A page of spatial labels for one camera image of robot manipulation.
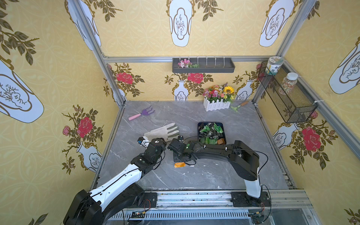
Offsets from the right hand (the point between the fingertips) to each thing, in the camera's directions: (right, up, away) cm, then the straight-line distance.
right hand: (178, 153), depth 89 cm
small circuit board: (-20, -27, -17) cm, 38 cm away
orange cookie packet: (0, -6, -3) cm, 7 cm away
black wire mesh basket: (+68, +35, -6) cm, 77 cm away
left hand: (-12, +10, -5) cm, 16 cm away
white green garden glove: (-12, +12, +12) cm, 21 cm away
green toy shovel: (+47, +30, +27) cm, 62 cm away
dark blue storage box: (+22, +12, +6) cm, 26 cm away
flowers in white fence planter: (+30, +38, +17) cm, 51 cm away
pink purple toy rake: (-29, +27, +26) cm, 47 cm away
